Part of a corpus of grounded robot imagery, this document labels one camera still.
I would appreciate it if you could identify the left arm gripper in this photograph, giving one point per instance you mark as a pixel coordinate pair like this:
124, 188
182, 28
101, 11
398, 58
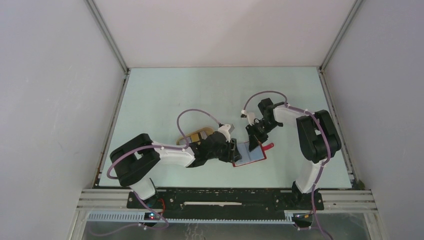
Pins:
231, 150

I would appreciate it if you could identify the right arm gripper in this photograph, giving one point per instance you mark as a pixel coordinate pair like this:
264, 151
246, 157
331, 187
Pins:
255, 139

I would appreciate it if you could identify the red leather card holder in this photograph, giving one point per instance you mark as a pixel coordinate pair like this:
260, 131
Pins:
249, 157

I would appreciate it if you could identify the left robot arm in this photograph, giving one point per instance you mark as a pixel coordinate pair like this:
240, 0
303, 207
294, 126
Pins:
133, 160

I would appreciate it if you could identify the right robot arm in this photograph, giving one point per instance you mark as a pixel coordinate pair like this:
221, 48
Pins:
317, 136

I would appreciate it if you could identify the beige oval plastic tray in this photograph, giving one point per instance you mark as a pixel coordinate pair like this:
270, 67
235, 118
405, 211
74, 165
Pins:
195, 137

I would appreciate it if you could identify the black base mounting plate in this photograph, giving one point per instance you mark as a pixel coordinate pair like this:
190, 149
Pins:
245, 204

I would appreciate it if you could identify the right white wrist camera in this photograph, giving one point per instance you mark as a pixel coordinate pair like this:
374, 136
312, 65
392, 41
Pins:
250, 116

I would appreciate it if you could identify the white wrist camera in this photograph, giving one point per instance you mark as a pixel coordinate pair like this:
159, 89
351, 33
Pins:
226, 130
250, 116

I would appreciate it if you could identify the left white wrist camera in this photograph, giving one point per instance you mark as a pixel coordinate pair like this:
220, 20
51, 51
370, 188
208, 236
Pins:
226, 130

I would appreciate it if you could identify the aluminium frame rail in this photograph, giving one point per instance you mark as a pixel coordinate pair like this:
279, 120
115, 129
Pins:
123, 205

